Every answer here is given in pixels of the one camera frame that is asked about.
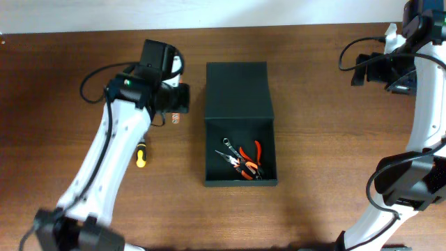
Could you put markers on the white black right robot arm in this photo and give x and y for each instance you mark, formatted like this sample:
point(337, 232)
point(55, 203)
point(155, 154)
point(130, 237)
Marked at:
point(409, 182)

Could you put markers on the orange black handled pliers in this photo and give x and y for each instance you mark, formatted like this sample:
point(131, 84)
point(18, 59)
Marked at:
point(238, 165)

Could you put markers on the black storage box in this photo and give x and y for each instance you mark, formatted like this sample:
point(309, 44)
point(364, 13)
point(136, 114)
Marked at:
point(238, 107)

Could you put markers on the red handled small cutters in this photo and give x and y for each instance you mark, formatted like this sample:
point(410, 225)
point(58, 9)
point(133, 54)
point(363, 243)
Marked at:
point(256, 153)

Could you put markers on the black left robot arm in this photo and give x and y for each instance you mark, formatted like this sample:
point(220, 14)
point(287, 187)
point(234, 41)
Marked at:
point(145, 88)

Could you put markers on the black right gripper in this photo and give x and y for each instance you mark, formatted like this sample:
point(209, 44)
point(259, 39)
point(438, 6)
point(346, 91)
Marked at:
point(406, 86)

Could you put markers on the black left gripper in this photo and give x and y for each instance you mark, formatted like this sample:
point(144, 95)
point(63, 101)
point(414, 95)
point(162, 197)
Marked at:
point(185, 104)

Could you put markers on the yellow black screwdriver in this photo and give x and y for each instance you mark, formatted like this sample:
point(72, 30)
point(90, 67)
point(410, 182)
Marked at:
point(141, 155)

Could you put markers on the silver ring spanner wrench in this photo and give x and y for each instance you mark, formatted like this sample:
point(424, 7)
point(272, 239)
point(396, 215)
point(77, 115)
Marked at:
point(231, 148)

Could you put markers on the orange socket bit rail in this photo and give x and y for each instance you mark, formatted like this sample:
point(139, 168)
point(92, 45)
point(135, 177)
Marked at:
point(175, 115)

